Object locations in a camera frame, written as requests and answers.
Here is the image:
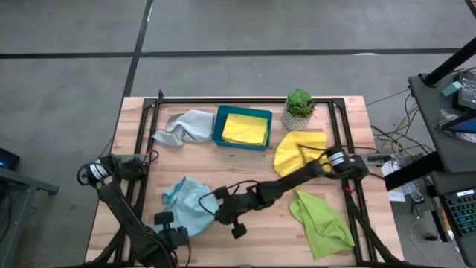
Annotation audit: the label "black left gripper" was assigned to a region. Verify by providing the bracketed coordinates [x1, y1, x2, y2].
[153, 211, 191, 249]

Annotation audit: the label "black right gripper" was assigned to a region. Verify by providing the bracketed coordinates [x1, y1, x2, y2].
[213, 186, 261, 240]

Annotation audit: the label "light blue microfiber towel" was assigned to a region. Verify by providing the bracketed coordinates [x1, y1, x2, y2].
[161, 176, 221, 239]

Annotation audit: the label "yellow microfiber towel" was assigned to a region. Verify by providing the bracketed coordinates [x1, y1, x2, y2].
[221, 113, 269, 147]
[273, 130, 335, 179]

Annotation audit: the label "grey microfiber towel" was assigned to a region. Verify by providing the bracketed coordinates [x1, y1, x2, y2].
[151, 109, 216, 147]

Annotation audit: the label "green microfiber towel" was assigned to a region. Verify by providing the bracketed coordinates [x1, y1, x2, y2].
[289, 189, 356, 260]

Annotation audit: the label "teal plastic bin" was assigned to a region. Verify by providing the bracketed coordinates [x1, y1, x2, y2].
[211, 105, 274, 152]

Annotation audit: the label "succulent in patterned pot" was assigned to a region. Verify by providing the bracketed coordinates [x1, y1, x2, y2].
[280, 88, 318, 132]

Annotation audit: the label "grey metal table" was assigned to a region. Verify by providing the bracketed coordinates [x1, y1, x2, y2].
[0, 166, 61, 268]

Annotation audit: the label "black power strip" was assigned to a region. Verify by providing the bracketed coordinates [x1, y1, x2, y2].
[362, 153, 393, 168]

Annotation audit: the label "dark device blue light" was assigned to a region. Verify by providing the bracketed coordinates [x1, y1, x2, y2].
[0, 147, 21, 172]

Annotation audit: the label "white paper sheets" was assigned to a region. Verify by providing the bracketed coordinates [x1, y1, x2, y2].
[380, 159, 408, 203]

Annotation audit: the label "black stand beam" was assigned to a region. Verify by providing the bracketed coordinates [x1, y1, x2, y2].
[382, 150, 444, 191]

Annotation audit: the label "grey power adapter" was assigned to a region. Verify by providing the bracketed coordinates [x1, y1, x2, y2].
[410, 191, 427, 219]

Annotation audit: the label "grey equipment cart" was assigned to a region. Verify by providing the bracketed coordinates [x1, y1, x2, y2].
[407, 72, 476, 268]

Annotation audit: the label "backlit keyboard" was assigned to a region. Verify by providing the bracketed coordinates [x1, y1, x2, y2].
[441, 188, 476, 238]

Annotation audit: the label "clear plastic bag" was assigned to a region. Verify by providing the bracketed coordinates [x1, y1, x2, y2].
[432, 109, 476, 144]

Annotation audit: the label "tablet with blue screen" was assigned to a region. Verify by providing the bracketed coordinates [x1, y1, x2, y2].
[440, 112, 476, 135]

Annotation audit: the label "mint green small box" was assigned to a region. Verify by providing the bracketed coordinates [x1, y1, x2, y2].
[441, 80, 463, 98]

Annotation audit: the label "black diagonal pole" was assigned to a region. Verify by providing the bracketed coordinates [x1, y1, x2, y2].
[423, 36, 476, 87]

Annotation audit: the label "black monitor device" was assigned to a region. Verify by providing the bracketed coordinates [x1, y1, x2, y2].
[454, 70, 476, 113]

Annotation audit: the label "black aluminium table frame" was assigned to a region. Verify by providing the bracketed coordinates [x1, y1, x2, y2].
[86, 89, 406, 268]

